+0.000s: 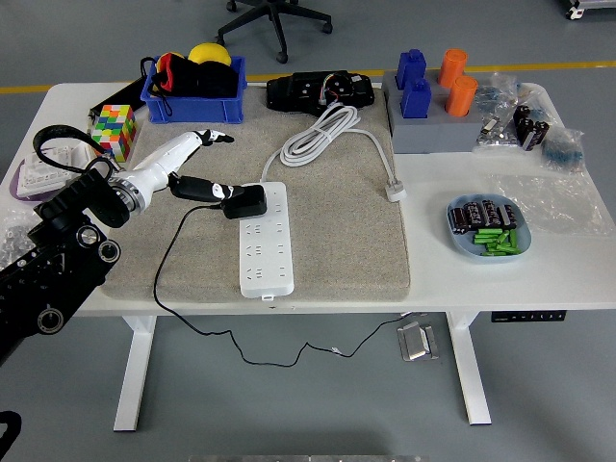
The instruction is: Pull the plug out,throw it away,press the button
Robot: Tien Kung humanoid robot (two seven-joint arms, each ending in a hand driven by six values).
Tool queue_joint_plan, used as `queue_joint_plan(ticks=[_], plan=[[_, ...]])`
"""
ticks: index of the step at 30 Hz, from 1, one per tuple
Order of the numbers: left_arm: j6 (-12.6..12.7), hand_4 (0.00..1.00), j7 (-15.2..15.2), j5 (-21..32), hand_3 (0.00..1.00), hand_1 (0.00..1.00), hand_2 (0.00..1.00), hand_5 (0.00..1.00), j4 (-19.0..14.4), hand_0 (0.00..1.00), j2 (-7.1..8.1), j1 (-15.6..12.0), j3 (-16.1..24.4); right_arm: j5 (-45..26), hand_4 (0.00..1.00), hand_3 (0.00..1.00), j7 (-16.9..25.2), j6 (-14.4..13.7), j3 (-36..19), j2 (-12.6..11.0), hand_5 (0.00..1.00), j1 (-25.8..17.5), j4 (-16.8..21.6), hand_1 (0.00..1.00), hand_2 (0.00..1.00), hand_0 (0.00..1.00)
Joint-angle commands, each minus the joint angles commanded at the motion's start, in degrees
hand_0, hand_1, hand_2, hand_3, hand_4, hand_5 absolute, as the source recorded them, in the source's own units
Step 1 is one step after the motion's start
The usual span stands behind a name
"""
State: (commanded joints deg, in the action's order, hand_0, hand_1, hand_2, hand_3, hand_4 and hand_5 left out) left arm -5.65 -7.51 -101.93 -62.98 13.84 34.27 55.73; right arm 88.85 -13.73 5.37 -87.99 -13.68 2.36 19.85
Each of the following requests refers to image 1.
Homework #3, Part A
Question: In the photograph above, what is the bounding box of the long black box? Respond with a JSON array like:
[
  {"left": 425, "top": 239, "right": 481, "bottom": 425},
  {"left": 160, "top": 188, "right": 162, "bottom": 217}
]
[{"left": 88, "top": 79, "right": 148, "bottom": 129}]

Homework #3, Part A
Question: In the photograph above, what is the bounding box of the orange cylinder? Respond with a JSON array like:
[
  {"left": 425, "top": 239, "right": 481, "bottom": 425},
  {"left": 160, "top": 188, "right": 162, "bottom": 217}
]
[
  {"left": 436, "top": 47, "right": 470, "bottom": 88},
  {"left": 443, "top": 75, "right": 480, "bottom": 118}
]

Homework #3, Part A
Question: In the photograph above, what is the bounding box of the light blue plate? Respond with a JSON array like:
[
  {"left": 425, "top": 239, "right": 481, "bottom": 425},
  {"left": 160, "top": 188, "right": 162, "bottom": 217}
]
[{"left": 446, "top": 192, "right": 532, "bottom": 265}]

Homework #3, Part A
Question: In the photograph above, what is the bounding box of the yellow ball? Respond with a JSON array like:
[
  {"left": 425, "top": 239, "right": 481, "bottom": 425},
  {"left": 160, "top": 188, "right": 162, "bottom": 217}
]
[{"left": 187, "top": 41, "right": 233, "bottom": 66}]

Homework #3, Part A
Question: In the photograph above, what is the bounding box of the white table leg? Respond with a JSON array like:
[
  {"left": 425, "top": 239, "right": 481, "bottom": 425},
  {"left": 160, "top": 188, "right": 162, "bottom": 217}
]
[
  {"left": 113, "top": 315, "right": 158, "bottom": 432},
  {"left": 445, "top": 312, "right": 493, "bottom": 427}
]

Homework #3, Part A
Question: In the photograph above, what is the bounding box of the blue plastic bin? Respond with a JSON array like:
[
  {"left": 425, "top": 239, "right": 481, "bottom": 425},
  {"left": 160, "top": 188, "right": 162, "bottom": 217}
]
[{"left": 140, "top": 55, "right": 248, "bottom": 125}]

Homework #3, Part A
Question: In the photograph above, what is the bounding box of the blue bottle block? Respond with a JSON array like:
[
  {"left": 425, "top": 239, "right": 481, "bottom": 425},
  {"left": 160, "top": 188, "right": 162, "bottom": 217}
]
[
  {"left": 400, "top": 76, "right": 433, "bottom": 120},
  {"left": 395, "top": 47, "right": 428, "bottom": 91}
]

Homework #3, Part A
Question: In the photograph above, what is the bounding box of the white power strip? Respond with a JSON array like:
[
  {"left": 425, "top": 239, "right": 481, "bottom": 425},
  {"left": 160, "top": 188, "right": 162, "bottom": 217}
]
[{"left": 239, "top": 181, "right": 295, "bottom": 302}]

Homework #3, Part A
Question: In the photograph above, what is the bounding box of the clear bag of blue parts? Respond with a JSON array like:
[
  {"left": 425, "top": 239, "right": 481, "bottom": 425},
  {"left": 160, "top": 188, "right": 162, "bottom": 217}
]
[{"left": 476, "top": 71, "right": 548, "bottom": 119}]

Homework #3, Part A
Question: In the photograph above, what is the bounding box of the clear bag of blue components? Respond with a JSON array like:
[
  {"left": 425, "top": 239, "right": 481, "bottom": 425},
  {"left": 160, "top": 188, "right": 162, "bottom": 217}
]
[{"left": 539, "top": 127, "right": 587, "bottom": 175}]

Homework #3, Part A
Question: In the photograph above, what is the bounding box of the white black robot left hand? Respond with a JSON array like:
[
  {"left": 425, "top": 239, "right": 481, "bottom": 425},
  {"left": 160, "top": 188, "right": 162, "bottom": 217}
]
[{"left": 122, "top": 127, "right": 246, "bottom": 213}]

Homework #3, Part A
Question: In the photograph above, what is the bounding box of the grey block holder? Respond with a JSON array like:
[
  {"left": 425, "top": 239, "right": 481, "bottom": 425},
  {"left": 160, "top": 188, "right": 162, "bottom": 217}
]
[{"left": 381, "top": 70, "right": 485, "bottom": 155}]

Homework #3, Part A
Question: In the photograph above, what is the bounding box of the metal foot pedal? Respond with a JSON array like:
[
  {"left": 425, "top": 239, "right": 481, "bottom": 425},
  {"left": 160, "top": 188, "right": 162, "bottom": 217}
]
[{"left": 396, "top": 321, "right": 441, "bottom": 362}]

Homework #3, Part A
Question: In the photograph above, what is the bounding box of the black electronic device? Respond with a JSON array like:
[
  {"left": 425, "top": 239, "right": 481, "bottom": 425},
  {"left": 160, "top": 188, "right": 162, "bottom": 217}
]
[{"left": 266, "top": 69, "right": 376, "bottom": 116}]

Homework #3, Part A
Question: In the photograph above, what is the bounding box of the white switch panel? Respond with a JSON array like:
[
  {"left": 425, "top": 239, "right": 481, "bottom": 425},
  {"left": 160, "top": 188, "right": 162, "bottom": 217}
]
[{"left": 66, "top": 142, "right": 97, "bottom": 170}]

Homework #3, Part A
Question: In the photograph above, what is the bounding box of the clear bag of metal parts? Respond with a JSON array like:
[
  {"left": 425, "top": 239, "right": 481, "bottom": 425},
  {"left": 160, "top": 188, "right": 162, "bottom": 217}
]
[{"left": 473, "top": 114, "right": 522, "bottom": 155}]

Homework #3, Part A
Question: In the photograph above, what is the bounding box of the purple tray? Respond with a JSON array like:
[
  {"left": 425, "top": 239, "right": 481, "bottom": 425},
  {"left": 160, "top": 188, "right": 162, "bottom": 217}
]
[{"left": 9, "top": 161, "right": 64, "bottom": 207}]

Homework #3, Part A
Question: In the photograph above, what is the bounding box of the black office chair base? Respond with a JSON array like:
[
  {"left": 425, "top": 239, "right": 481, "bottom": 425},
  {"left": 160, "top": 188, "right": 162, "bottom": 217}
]
[{"left": 216, "top": 0, "right": 334, "bottom": 64}]

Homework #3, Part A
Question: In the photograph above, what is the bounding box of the white power strip cable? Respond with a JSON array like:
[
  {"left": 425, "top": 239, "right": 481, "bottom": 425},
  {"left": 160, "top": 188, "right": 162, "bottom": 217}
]
[{"left": 261, "top": 104, "right": 408, "bottom": 203}]

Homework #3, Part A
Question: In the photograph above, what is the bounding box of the colourful puzzle cube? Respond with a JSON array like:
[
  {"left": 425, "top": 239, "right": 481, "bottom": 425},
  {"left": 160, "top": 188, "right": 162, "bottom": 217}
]
[{"left": 90, "top": 103, "right": 138, "bottom": 164}]

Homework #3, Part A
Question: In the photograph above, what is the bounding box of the clear bag of metal nuts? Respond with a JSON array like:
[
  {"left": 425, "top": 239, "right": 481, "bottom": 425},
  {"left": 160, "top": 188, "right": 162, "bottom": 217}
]
[{"left": 0, "top": 211, "right": 42, "bottom": 270}]

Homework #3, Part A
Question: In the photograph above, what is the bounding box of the black desk control panel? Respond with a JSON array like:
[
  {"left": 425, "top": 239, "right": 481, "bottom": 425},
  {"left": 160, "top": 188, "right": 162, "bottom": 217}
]
[{"left": 490, "top": 311, "right": 568, "bottom": 323}]

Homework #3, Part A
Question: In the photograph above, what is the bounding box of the grey-brown mat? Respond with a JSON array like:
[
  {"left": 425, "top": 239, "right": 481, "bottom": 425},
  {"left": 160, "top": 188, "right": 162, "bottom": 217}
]
[{"left": 100, "top": 89, "right": 413, "bottom": 304}]

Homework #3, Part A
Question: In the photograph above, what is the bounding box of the thin black adapter cord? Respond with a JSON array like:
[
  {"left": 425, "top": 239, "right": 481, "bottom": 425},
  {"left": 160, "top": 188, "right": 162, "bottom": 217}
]
[{"left": 152, "top": 204, "right": 410, "bottom": 368}]

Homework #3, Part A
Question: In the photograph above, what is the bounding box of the white wheeled cart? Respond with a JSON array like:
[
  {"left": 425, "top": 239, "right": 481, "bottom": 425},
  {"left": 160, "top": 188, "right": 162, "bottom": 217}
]
[{"left": 565, "top": 0, "right": 616, "bottom": 21}]

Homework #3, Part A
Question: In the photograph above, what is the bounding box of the empty clear plastic bag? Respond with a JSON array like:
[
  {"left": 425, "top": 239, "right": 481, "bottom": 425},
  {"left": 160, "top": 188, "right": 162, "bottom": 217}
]
[{"left": 488, "top": 171, "right": 615, "bottom": 238}]

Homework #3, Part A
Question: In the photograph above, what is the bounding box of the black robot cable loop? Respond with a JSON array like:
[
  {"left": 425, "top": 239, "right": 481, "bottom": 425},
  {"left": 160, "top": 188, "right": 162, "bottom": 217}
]
[{"left": 0, "top": 410, "right": 23, "bottom": 462}]

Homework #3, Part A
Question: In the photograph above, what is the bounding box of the black red fabric bag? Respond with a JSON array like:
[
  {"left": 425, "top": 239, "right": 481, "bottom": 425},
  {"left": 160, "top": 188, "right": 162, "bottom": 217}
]
[{"left": 140, "top": 50, "right": 241, "bottom": 116}]

